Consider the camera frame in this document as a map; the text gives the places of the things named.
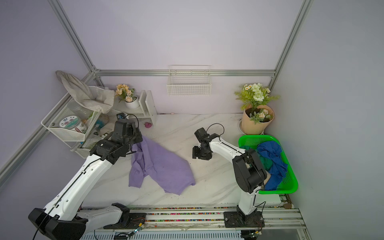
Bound purple t-shirt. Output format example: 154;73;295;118
129;137;196;195

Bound large terracotta flower pot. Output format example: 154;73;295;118
240;105;275;135

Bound white small shelf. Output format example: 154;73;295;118
107;91;158;126

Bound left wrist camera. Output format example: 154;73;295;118
117;113;127;120

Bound floral printed packet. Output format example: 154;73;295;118
82;131;104;150

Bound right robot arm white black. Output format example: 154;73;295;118
193;128;268;230

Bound white wire wall basket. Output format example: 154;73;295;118
167;65;212;96

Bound grey cloth bag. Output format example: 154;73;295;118
56;71;115;114

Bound green plastic laundry basket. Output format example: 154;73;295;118
238;135;298;195

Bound round floral tin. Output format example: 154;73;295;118
59;116;81;130

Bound small white pot peach flowers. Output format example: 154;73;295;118
115;84;140;110

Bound green t-shirt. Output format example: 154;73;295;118
240;146;273;171

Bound green white artificial flowers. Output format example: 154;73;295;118
235;83;280;121

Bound white tiered wire rack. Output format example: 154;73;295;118
41;86;115;158

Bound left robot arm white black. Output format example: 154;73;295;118
28;118;143;240

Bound blue t-shirt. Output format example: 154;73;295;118
257;141;288;191

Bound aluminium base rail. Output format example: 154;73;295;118
59;205;307;233

